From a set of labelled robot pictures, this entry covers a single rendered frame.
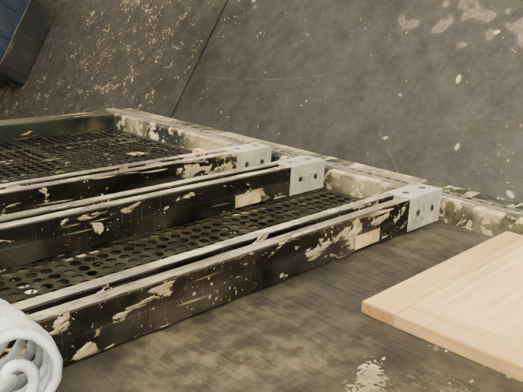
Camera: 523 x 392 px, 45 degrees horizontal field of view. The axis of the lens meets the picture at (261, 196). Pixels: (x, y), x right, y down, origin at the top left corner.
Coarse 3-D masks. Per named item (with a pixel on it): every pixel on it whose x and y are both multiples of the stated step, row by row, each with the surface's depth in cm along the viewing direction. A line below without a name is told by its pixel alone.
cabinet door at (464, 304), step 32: (480, 256) 112; (512, 256) 114; (416, 288) 98; (448, 288) 99; (480, 288) 100; (512, 288) 100; (384, 320) 90; (416, 320) 88; (448, 320) 88; (480, 320) 89; (512, 320) 90; (480, 352) 81; (512, 352) 80
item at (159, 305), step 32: (416, 192) 130; (288, 224) 108; (320, 224) 109; (352, 224) 113; (384, 224) 121; (416, 224) 130; (192, 256) 92; (224, 256) 93; (256, 256) 96; (288, 256) 102; (320, 256) 108; (96, 288) 81; (128, 288) 81; (160, 288) 84; (192, 288) 88; (224, 288) 93; (256, 288) 98; (64, 320) 74; (96, 320) 78; (128, 320) 81; (160, 320) 85; (64, 352) 75; (96, 352) 79
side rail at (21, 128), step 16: (96, 112) 218; (0, 128) 190; (16, 128) 193; (32, 128) 197; (48, 128) 201; (64, 128) 205; (80, 128) 209; (96, 128) 213; (112, 128) 218; (32, 144) 198
